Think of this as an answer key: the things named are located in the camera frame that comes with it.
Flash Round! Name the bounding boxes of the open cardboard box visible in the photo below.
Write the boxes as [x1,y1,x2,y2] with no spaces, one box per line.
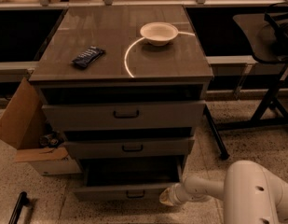
[0,78,81,175]

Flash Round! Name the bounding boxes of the white paper bowl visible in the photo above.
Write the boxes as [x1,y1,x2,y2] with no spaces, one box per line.
[140,22,178,46]

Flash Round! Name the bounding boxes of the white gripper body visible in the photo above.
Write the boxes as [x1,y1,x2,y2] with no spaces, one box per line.
[159,184,182,206]

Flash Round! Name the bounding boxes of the black bar on floor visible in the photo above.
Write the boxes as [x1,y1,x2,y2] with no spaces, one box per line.
[8,191,30,224]

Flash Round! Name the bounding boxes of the dark blue snack packet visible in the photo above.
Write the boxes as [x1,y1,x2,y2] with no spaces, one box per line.
[72,46,105,69]

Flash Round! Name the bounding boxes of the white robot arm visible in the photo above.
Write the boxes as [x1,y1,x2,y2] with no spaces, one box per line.
[159,161,288,224]

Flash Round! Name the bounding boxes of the grey drawer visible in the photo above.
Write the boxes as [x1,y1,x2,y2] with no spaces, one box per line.
[42,101,205,132]
[74,156,184,201]
[64,137,194,160]

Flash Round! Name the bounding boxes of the grey drawer cabinet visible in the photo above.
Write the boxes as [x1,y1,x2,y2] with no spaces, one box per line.
[28,5,214,173]

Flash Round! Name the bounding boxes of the black side table stand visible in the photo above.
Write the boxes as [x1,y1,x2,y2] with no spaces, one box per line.
[204,2,288,160]

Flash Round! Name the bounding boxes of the cans inside cardboard box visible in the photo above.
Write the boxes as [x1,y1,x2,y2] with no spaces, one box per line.
[39,133,61,147]

